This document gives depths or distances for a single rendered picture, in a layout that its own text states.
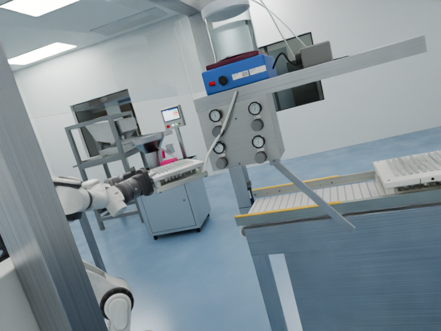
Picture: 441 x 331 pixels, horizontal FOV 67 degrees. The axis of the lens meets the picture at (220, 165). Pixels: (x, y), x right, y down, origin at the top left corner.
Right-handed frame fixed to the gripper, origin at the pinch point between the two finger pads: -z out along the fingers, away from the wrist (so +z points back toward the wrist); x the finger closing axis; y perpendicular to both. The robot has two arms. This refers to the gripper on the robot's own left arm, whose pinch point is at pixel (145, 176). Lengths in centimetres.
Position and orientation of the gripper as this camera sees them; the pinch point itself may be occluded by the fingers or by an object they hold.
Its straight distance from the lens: 161.8
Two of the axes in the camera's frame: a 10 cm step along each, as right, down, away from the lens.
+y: 2.8, 1.1, -9.5
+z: -9.2, 3.2, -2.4
